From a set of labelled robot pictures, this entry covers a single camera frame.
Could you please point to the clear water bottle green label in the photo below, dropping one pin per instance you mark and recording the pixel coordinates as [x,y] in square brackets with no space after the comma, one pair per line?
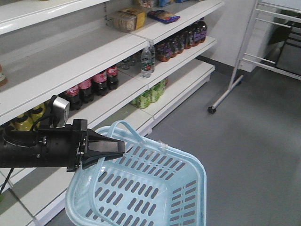
[146,63]

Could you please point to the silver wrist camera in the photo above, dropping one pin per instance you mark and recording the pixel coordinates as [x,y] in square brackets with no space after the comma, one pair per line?
[60,110]

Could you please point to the boxed cracker pack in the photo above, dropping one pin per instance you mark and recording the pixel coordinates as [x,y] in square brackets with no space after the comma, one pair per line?
[129,19]

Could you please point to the light blue plastic basket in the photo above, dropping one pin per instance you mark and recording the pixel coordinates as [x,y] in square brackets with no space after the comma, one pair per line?
[152,184]

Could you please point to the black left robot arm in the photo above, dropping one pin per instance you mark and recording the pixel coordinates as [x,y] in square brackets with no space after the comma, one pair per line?
[18,149]

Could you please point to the white rolling whiteboard stand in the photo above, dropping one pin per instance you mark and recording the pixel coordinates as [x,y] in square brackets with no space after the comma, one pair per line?
[266,43]

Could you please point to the green drink bottle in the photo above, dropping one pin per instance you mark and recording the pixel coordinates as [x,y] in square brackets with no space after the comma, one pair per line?
[144,99]

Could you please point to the brown tea bottle purple label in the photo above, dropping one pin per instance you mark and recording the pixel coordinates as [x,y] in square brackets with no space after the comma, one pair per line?
[199,29]

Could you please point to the blue cookie packet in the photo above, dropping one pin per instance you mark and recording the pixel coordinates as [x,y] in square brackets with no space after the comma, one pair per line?
[163,16]

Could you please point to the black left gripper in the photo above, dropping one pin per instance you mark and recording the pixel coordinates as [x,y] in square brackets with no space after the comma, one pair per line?
[60,147]

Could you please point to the yellow lemon tea bottle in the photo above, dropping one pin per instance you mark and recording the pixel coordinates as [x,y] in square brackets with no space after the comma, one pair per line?
[37,112]
[23,122]

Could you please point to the plastic cola bottle red label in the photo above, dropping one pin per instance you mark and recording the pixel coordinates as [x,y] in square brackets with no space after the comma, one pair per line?
[72,95]
[85,91]
[112,77]
[99,83]

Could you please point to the orange C100 drink bottle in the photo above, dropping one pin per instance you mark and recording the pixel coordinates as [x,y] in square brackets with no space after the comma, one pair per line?
[3,79]

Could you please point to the white metal shelving unit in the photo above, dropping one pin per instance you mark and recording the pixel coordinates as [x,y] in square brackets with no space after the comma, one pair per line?
[49,46]

